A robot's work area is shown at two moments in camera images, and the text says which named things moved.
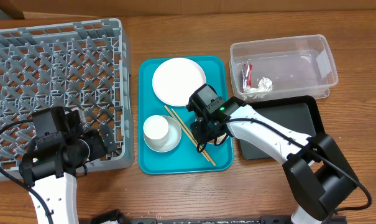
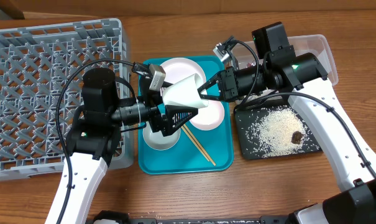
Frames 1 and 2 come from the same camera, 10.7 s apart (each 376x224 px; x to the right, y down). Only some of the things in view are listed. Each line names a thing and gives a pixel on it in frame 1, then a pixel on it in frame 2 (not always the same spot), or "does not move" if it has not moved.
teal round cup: [174, 137] does not move
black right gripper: [201, 139] → [227, 88]
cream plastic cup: [155, 129] → [184, 91]
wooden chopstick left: [168, 110] does not move
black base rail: [115, 216] does not move
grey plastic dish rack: [83, 65] does not move
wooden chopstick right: [193, 136] does not move
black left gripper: [104, 143] → [158, 115]
